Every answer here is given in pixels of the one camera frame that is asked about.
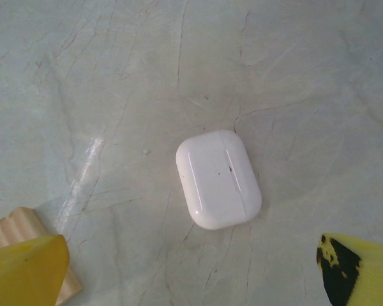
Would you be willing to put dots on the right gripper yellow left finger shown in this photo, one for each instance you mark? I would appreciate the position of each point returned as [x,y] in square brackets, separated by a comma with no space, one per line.
[22,274]

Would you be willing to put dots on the white earbud charging case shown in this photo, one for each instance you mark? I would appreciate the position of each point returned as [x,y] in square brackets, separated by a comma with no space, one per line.
[217,181]

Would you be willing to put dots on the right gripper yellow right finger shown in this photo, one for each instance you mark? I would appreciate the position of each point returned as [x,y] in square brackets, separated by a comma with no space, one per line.
[370,274]

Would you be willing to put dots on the ridged wooden block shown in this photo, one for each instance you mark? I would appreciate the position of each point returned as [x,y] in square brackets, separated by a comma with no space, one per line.
[16,224]

